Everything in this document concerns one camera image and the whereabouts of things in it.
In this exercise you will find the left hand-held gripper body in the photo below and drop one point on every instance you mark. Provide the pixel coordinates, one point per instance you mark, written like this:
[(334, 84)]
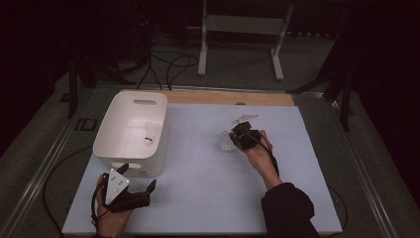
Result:
[(117, 186)]

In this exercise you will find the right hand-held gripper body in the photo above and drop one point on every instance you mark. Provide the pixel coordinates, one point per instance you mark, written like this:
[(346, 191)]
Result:
[(247, 135)]

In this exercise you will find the white feather shuttlecock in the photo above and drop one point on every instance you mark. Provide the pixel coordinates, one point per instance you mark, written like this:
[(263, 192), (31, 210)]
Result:
[(226, 143), (149, 132)]

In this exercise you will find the white plastic storage box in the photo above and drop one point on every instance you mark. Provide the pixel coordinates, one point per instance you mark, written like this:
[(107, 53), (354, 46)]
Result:
[(132, 129)]

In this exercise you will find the person's right hand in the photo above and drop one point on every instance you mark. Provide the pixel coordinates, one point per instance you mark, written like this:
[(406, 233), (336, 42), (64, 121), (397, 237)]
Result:
[(261, 158)]

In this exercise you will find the person's left hand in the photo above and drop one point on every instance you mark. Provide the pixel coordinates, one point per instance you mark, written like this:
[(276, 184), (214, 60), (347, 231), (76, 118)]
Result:
[(114, 221)]

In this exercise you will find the pale blue table mat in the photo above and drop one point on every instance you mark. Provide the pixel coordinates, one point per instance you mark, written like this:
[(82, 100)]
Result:
[(198, 198)]

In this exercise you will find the black square floor plate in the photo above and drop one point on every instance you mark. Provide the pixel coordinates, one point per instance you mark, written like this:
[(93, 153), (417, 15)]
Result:
[(86, 124)]

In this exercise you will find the black stand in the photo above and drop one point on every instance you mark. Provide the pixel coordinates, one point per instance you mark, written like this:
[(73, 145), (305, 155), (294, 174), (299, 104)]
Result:
[(74, 86), (340, 92)]

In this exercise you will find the grey metal stand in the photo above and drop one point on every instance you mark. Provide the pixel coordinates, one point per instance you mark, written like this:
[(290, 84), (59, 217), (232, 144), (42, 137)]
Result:
[(244, 24)]

